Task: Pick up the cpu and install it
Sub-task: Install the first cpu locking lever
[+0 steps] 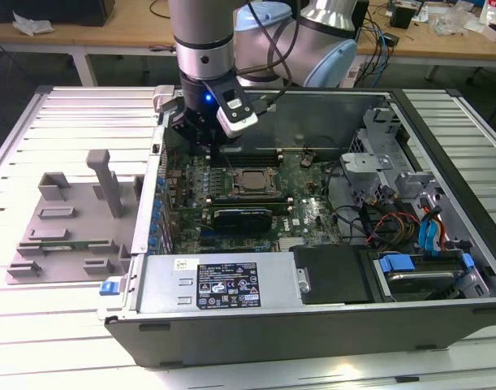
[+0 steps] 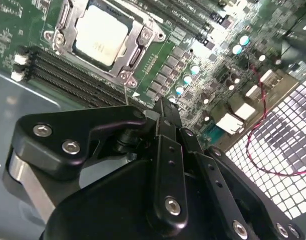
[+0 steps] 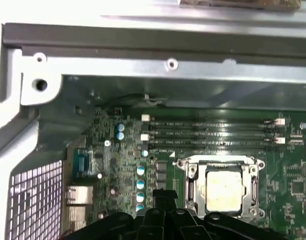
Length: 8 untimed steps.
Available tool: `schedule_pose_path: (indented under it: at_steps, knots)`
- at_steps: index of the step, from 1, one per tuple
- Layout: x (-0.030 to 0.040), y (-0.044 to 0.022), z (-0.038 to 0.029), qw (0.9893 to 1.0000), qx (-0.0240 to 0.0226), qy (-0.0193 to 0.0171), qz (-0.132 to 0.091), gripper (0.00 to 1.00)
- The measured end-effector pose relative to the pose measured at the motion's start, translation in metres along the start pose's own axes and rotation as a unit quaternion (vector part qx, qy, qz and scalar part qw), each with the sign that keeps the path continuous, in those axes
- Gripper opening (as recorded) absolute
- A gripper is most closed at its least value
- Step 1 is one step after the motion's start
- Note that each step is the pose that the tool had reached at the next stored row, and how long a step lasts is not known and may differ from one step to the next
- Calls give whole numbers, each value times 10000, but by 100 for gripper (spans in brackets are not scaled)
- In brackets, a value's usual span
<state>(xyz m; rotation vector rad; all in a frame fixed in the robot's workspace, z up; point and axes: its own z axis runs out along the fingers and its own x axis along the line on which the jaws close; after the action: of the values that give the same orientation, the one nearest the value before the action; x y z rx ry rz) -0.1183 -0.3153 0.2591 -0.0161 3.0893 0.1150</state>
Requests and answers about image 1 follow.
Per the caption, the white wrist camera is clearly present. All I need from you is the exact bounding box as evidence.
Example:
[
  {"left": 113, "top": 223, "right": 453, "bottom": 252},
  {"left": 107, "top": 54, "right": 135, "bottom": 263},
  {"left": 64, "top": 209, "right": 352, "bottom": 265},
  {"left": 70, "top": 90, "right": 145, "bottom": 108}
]
[{"left": 202, "top": 79, "right": 260, "bottom": 138}]

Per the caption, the silver power supply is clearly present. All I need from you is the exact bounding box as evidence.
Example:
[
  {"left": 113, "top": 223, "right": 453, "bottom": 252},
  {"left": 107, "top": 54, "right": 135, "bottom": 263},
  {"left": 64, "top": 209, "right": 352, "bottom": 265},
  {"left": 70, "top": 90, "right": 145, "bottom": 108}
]
[{"left": 136, "top": 251, "right": 304, "bottom": 314}]

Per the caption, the blue data wire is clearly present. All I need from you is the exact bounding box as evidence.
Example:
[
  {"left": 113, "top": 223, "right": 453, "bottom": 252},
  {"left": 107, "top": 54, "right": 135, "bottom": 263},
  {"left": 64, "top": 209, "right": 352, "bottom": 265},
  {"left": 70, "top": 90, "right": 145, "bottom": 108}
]
[
  {"left": 418, "top": 219, "right": 433, "bottom": 257},
  {"left": 430, "top": 213, "right": 447, "bottom": 255}
]

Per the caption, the white red plastic bag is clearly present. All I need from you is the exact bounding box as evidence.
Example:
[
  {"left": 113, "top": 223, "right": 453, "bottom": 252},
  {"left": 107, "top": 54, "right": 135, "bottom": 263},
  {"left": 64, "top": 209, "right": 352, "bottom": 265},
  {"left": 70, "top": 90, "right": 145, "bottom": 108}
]
[{"left": 477, "top": 0, "right": 496, "bottom": 42}]

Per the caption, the white crumpled wrap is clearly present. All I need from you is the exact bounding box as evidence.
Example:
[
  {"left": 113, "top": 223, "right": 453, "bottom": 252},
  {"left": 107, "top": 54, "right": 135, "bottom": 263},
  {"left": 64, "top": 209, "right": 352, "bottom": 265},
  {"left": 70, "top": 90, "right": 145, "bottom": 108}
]
[{"left": 11, "top": 11, "right": 54, "bottom": 38}]

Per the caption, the black PC case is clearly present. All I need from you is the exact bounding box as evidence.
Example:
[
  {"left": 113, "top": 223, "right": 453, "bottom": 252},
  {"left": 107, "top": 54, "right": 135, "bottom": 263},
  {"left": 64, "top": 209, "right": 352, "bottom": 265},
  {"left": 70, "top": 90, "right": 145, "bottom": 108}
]
[{"left": 97, "top": 84, "right": 496, "bottom": 369}]

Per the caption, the green motherboard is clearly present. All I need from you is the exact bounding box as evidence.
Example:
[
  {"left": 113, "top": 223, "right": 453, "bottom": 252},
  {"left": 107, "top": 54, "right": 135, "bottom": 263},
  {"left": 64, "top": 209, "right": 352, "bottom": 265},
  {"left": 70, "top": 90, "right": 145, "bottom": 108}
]
[{"left": 160, "top": 146, "right": 346, "bottom": 256}]

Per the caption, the silver metal drive cage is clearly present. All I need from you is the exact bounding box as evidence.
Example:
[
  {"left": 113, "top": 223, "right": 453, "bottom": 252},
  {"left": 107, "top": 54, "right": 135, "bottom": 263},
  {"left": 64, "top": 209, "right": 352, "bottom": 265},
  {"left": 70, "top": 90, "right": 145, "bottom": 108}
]
[{"left": 339, "top": 101, "right": 443, "bottom": 212}]

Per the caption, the grey case corner bracket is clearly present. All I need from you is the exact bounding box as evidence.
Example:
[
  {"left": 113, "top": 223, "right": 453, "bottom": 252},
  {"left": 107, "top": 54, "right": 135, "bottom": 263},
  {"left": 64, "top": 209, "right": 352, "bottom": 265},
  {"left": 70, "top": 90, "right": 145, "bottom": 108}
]
[{"left": 153, "top": 84, "right": 183, "bottom": 117}]

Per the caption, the large black box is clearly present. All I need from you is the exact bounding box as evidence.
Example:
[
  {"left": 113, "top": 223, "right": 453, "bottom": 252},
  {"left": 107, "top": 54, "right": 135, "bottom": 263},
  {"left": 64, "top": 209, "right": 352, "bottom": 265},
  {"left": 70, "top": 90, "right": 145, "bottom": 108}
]
[{"left": 0, "top": 0, "right": 115, "bottom": 26}]

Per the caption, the black camera cable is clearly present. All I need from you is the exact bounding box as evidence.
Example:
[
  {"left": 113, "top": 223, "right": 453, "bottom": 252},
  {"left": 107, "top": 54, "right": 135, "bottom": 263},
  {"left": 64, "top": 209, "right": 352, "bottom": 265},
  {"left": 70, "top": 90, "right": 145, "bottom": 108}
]
[{"left": 235, "top": 0, "right": 300, "bottom": 119}]

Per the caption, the wooden desk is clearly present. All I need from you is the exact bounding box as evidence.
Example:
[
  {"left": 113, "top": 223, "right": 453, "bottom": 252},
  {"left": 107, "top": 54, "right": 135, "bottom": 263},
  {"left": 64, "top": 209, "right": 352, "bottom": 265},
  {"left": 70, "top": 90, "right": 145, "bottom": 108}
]
[{"left": 0, "top": 0, "right": 496, "bottom": 87}]

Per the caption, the black graphics card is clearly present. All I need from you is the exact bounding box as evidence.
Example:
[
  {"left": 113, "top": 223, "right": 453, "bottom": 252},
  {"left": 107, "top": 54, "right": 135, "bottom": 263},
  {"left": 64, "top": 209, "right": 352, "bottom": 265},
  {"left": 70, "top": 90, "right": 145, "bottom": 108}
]
[{"left": 212, "top": 206, "right": 274, "bottom": 236}]

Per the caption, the black drive bay cover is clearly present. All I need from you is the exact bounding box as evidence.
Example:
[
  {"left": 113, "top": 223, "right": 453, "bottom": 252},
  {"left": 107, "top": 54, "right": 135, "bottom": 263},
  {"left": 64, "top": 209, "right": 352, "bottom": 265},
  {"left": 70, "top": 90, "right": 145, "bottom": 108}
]
[{"left": 291, "top": 245, "right": 373, "bottom": 306}]

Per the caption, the grey parts rack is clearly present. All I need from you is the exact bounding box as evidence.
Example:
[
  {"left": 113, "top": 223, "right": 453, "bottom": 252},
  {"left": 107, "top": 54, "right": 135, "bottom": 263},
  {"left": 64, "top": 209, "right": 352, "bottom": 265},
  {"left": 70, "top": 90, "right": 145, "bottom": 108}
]
[{"left": 4, "top": 149, "right": 145, "bottom": 288}]

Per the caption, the yellow power wire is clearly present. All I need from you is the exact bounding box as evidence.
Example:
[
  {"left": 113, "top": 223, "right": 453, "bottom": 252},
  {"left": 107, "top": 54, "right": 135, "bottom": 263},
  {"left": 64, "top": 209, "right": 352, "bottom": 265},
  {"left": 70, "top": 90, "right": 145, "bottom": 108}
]
[{"left": 393, "top": 220, "right": 417, "bottom": 245}]

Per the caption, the red wire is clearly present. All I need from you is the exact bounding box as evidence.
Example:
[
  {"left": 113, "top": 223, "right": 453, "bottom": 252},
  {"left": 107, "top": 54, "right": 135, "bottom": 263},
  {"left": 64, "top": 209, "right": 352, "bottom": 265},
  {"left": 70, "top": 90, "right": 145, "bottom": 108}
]
[{"left": 381, "top": 210, "right": 421, "bottom": 223}]

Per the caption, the hard disk blue carrier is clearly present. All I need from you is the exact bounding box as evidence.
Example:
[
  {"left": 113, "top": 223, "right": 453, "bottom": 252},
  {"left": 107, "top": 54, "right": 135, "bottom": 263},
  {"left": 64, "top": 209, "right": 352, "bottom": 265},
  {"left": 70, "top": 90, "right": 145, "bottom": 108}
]
[{"left": 373, "top": 250, "right": 476, "bottom": 304}]

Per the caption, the blue case latch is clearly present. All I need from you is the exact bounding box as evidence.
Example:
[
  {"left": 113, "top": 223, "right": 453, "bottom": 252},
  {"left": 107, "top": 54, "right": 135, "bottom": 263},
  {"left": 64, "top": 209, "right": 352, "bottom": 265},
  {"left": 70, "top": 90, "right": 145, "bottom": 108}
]
[{"left": 99, "top": 279, "right": 122, "bottom": 296}]

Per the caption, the black square device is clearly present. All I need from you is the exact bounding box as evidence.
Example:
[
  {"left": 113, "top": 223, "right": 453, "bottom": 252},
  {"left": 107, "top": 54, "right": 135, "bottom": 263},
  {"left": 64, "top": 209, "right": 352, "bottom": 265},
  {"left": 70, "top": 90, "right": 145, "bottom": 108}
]
[{"left": 389, "top": 2, "right": 416, "bottom": 29}]

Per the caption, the CPU socket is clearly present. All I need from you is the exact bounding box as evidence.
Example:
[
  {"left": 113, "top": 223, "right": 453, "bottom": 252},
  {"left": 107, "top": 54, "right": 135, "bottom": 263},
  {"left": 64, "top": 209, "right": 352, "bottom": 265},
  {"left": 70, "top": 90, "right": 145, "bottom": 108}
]
[{"left": 230, "top": 165, "right": 282, "bottom": 198}]

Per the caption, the clear plastic wrap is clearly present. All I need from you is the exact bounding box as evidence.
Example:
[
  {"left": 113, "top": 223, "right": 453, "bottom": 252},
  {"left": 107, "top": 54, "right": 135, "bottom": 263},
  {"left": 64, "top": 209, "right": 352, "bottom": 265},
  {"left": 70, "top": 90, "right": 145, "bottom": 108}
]
[{"left": 432, "top": 6, "right": 482, "bottom": 37}]

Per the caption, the silver CPU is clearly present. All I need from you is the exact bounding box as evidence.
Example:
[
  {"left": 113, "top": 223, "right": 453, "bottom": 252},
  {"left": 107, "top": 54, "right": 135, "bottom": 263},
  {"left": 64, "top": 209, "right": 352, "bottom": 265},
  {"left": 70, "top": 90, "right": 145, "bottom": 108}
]
[{"left": 241, "top": 171, "right": 270, "bottom": 191}]

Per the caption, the green RAM stick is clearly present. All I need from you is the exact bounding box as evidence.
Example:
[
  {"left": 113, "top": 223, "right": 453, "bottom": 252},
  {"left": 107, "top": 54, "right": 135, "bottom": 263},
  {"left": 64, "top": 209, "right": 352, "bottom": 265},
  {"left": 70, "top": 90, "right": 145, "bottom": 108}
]
[{"left": 40, "top": 240, "right": 111, "bottom": 250}]

